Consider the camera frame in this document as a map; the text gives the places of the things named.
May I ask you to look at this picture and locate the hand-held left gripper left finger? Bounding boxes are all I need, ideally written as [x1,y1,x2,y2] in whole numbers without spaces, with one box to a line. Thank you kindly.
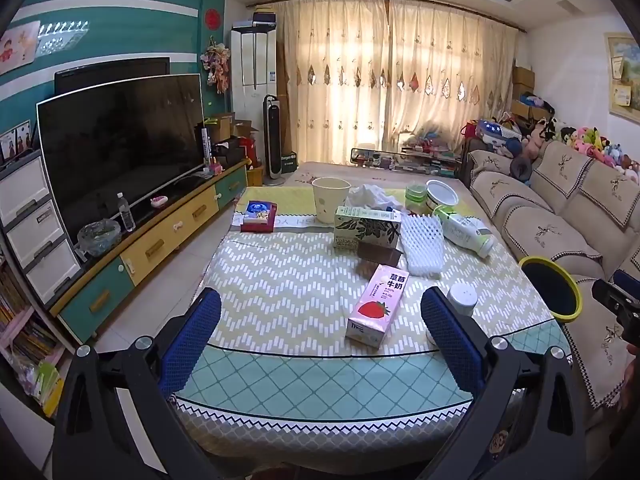
[51,287,223,480]

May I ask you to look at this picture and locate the silver wall decoration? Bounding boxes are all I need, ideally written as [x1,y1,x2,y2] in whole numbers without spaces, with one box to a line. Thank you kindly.
[37,20,91,58]

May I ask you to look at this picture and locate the brown box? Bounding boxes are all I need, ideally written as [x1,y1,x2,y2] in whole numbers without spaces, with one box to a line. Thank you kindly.
[356,242,402,267]

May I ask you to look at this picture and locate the beige sofa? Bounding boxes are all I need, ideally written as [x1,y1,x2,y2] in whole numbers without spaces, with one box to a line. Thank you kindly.
[462,137,640,431]

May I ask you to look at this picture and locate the white drawer unit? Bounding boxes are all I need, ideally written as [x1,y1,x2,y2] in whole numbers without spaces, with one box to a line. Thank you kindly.
[0,150,86,306]

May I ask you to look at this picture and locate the black bin with yellow rim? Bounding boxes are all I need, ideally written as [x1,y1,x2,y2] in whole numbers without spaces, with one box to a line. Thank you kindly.
[518,256,584,322]

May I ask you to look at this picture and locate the stack of cardboard boxes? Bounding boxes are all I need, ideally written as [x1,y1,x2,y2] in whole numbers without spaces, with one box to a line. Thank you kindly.
[510,66,538,121]

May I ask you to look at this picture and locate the teal yellow television cabinet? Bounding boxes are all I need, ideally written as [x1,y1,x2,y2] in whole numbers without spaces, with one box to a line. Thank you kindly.
[50,160,249,346]

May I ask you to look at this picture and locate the stack of books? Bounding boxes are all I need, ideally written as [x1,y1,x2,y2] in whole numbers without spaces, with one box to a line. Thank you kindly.
[0,260,71,416]

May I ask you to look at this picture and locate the framed flower painting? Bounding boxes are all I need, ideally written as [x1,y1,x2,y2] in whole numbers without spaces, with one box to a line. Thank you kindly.
[603,32,640,125]

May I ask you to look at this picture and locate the pile of plush toys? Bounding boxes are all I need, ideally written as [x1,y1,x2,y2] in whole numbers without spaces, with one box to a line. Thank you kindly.
[520,117,640,186]

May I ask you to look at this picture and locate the large curved television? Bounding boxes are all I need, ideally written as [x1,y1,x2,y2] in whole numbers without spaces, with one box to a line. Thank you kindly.
[36,74,206,261]

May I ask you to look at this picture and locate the leaf-patterned tissue box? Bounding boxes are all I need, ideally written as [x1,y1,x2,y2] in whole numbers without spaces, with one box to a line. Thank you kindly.
[333,205,403,252]

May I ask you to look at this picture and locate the blue starry bag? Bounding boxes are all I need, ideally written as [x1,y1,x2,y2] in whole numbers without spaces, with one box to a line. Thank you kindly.
[475,119,506,141]

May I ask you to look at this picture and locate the small white jar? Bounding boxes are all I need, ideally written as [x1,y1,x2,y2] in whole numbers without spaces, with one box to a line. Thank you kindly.
[446,282,480,317]

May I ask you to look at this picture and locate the zigzag patterned tablecloth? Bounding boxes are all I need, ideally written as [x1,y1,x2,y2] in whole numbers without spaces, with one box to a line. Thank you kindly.
[170,186,573,463]

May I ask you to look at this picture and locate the hanging artificial flowers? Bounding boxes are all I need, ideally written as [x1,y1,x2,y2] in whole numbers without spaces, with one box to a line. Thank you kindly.
[200,37,233,95]

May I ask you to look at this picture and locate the black desk organiser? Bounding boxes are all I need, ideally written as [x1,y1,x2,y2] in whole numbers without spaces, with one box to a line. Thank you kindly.
[212,135,246,166]

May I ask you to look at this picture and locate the pink strawberry milk carton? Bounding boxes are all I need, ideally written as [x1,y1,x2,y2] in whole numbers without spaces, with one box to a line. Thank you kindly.
[345,263,411,348]

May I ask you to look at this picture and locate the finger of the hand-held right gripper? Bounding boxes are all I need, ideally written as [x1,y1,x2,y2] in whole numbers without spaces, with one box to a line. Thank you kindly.
[592,278,632,317]
[613,269,640,303]

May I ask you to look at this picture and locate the white cloth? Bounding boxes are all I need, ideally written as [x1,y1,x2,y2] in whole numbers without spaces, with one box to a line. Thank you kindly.
[346,184,407,212]

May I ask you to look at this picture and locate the white black tower fan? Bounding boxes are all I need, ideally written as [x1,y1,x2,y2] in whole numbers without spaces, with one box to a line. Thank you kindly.
[262,94,286,180]

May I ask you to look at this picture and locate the clear water bottle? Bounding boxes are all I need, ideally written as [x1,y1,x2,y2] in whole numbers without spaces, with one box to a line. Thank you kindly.
[116,192,136,233]

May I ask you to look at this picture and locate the cartoon wall poster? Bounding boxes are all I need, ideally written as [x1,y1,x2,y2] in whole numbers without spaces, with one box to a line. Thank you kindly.
[0,21,42,76]

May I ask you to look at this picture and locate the blue tissue pack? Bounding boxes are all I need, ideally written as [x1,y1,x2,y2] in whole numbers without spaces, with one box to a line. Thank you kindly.
[244,201,277,224]

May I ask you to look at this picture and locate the cream paper cup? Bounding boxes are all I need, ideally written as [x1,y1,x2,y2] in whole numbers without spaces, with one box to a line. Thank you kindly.
[311,177,351,226]

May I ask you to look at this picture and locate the framed photo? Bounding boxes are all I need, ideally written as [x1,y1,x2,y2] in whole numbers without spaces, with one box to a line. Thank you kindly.
[0,120,33,163]

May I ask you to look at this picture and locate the grey neck pillow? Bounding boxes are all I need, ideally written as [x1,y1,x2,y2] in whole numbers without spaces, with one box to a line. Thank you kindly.
[505,152,533,181]

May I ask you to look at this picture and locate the white foam net sleeve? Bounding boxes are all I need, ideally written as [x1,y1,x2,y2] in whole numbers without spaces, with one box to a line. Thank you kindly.
[400,213,445,277]

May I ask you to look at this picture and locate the cream embroidered curtain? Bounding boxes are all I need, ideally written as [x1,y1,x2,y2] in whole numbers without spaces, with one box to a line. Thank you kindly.
[270,0,391,166]
[387,0,518,146]

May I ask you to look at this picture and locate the red tray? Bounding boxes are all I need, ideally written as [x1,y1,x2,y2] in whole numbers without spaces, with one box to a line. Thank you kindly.
[240,200,279,234]

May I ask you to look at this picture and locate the glass coffee table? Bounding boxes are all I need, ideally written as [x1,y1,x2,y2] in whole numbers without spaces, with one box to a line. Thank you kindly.
[350,142,463,178]

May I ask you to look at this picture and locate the green lidded plastic jar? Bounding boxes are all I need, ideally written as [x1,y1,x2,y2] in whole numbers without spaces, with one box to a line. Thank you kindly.
[404,181,429,214]

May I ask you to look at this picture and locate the open cardboard boxes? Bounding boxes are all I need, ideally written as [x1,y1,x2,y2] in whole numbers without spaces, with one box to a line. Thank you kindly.
[205,112,258,161]

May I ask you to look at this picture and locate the white green plastic bottle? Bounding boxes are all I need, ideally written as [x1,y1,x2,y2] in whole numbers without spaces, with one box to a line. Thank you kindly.
[436,208,496,259]

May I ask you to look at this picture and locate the white floor air conditioner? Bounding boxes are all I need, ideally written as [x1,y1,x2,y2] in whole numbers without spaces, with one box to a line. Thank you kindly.
[230,26,277,161]

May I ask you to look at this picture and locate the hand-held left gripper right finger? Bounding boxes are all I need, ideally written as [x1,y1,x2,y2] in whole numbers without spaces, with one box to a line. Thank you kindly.
[420,286,587,480]

